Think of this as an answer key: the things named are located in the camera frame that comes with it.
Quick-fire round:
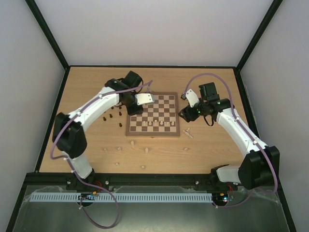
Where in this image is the white slotted cable duct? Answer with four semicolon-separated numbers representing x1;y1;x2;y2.
29;192;212;203

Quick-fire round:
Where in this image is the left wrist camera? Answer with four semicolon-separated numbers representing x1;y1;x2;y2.
135;93;155;105

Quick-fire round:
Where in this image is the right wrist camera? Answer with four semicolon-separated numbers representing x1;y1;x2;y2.
181;89;199;108

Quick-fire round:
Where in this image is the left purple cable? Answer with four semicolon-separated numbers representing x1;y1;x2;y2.
50;80;154;228

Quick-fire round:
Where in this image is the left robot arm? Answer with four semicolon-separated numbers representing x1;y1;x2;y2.
50;71;152;179

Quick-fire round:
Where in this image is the black frame rail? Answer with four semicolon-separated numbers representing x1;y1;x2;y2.
24;173;281;191

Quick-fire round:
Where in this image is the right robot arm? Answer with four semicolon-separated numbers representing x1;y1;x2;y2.
178;83;280;189

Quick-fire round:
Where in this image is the wooden chess board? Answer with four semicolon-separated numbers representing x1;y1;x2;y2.
126;92;180;137

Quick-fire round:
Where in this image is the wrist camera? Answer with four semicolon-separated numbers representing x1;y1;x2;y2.
181;89;199;108
135;93;155;105

